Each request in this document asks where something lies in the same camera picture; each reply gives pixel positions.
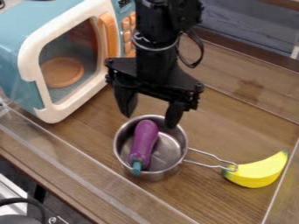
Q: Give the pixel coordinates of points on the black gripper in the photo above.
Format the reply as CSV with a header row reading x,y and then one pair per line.
x,y
172,86

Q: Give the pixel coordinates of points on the purple toy eggplant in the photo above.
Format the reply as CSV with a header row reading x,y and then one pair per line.
x,y
144,139

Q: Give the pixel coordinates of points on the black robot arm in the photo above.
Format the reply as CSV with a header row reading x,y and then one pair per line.
x,y
163,20

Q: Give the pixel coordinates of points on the orange microwave turntable plate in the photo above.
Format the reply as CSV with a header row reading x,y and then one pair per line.
x,y
62,71

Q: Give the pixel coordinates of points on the clear acrylic front barrier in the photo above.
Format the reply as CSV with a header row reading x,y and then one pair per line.
x,y
94,189

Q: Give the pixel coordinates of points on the blue white toy microwave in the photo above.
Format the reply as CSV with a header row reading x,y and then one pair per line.
x,y
43,29

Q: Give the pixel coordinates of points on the yellow toy banana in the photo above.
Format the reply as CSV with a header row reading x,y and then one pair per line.
x,y
260,173

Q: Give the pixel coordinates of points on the silver pot with wire handle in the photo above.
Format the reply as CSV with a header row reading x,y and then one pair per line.
x,y
170,150

